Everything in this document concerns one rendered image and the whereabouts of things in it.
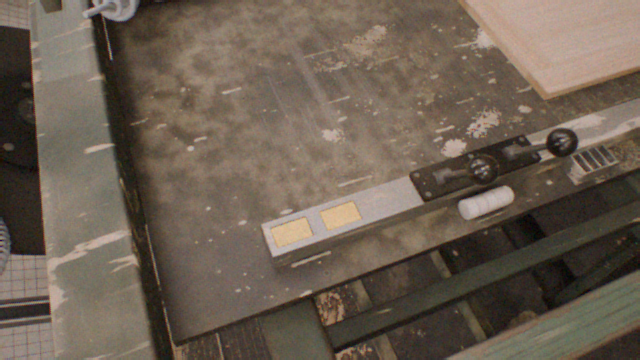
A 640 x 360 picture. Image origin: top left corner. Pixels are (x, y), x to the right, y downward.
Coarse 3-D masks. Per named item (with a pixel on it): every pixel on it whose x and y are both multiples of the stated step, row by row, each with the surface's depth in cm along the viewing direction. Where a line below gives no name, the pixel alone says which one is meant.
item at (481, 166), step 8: (472, 160) 54; (480, 160) 53; (488, 160) 53; (448, 168) 64; (472, 168) 53; (480, 168) 52; (488, 168) 52; (496, 168) 53; (432, 176) 64; (440, 176) 63; (448, 176) 61; (456, 176) 59; (464, 176) 58; (472, 176) 53; (480, 176) 53; (488, 176) 52; (496, 176) 53; (440, 184) 63; (480, 184) 54; (488, 184) 53
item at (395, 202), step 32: (576, 128) 71; (608, 128) 71; (544, 160) 68; (384, 192) 64; (416, 192) 64; (480, 192) 68; (320, 224) 61; (352, 224) 61; (384, 224) 64; (288, 256) 60
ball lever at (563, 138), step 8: (560, 128) 56; (552, 136) 56; (560, 136) 55; (568, 136) 55; (576, 136) 55; (536, 144) 61; (544, 144) 59; (552, 144) 56; (560, 144) 55; (568, 144) 55; (576, 144) 55; (504, 152) 66; (512, 152) 66; (520, 152) 64; (528, 152) 63; (552, 152) 56; (560, 152) 56; (568, 152) 55
